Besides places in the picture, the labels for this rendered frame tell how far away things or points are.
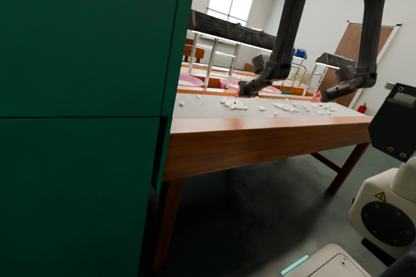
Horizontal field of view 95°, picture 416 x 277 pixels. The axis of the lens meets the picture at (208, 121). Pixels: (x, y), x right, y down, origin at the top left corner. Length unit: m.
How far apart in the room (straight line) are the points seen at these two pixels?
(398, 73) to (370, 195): 4.95
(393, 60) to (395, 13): 0.96
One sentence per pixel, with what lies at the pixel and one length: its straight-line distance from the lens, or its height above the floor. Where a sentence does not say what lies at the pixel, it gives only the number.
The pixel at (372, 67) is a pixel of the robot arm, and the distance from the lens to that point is 1.07.
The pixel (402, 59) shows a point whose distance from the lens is 5.60.
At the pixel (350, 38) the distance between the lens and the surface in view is 6.00.
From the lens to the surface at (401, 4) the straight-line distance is 5.92.
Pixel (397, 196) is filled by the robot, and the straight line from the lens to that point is 0.68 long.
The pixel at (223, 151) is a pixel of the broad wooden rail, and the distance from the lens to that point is 0.71.
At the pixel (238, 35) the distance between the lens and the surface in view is 0.93.
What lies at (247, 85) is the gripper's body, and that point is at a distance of 0.83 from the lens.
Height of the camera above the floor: 1.04
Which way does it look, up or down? 24 degrees down
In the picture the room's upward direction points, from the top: 15 degrees clockwise
